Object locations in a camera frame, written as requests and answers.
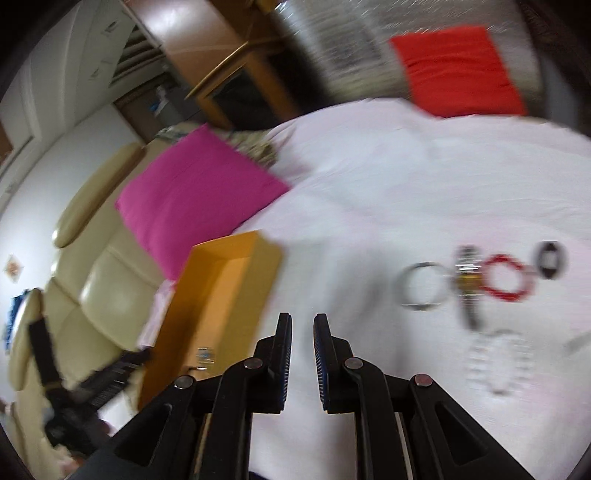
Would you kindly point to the small wall decoration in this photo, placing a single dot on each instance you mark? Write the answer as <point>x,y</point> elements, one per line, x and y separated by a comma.
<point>13,268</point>

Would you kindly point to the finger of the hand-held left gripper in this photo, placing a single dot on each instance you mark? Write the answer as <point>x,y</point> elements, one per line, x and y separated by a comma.
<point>44,355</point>
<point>111,374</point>

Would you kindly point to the orange box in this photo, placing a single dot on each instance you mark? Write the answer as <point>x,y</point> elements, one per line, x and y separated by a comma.
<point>221,295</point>

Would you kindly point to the cream leather sofa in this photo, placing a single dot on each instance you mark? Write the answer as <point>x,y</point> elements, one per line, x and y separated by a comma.
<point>92,286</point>

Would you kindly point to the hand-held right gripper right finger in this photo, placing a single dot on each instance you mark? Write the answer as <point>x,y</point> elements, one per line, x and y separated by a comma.
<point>320,369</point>

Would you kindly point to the silver watch with gold face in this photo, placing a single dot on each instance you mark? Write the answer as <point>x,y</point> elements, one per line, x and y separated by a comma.
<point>468,277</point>

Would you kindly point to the small silver jewelry piece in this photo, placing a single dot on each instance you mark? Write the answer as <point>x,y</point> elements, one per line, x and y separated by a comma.
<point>205,357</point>

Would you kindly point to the silver bangle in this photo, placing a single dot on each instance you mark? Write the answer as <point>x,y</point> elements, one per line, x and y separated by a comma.
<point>402,288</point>

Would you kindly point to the red cushion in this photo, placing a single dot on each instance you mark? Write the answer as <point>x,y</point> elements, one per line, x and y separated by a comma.
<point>457,69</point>

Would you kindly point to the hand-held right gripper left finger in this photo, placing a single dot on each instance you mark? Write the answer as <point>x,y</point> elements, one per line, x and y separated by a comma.
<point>283,364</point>

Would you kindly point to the patterned cloth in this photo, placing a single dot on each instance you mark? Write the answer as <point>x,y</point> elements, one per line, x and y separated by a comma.
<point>249,145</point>

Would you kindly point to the wooden cabinet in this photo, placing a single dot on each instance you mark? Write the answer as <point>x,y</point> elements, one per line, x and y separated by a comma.
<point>198,41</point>

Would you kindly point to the pink cushion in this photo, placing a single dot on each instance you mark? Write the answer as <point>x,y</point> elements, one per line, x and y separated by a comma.
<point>194,198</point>

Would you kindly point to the silver foil sheet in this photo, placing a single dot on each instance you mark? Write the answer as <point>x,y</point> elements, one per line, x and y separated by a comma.
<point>332,37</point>

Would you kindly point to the air conditioner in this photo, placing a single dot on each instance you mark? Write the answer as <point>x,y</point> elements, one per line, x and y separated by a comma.
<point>134,55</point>

